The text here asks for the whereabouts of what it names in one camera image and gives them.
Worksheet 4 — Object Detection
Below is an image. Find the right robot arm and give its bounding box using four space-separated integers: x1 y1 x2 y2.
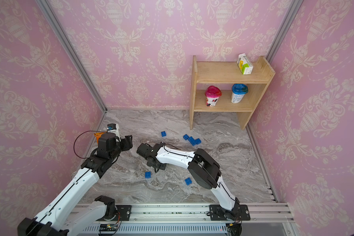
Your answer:
137 142 242 222

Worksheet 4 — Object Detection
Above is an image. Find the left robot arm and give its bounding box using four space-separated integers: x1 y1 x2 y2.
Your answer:
17 132 133 236

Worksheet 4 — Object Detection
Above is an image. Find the blue 2x2 lego front left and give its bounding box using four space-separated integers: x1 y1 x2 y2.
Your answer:
145 172 151 179

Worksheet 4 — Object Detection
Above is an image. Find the blue 2x2 lego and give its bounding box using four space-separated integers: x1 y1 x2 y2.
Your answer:
145 172 151 179
184 178 192 186

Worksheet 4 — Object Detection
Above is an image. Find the blue lego brick assembly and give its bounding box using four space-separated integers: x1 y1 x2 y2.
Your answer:
183 134 202 146

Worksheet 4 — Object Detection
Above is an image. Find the blue 2x2 lego front right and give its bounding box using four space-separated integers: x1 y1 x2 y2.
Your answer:
184 178 192 186

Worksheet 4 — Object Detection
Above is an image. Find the orange snack bag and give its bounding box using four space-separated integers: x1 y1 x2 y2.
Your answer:
94 132 104 143

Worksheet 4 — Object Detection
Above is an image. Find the pink lid yogurt cup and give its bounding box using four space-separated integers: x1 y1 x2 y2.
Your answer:
205 86 222 107

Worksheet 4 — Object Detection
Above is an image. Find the wooden shelf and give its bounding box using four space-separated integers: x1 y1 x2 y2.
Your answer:
189 56 275 130

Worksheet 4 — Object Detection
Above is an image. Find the blue lid yogurt cup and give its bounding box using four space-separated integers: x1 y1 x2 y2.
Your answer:
231 84 248 104

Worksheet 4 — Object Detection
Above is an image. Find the white green carton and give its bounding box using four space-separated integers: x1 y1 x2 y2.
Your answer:
237 53 253 75

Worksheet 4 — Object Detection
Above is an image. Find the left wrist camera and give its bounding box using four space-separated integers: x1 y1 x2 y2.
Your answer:
107 123 121 140

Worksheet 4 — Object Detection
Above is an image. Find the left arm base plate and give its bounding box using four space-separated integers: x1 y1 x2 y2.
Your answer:
89 205 132 222

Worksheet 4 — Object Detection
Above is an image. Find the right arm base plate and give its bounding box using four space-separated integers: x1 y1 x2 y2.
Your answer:
206 205 251 221

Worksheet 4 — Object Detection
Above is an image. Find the aluminium front rail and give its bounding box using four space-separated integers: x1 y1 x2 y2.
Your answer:
41 202 297 236

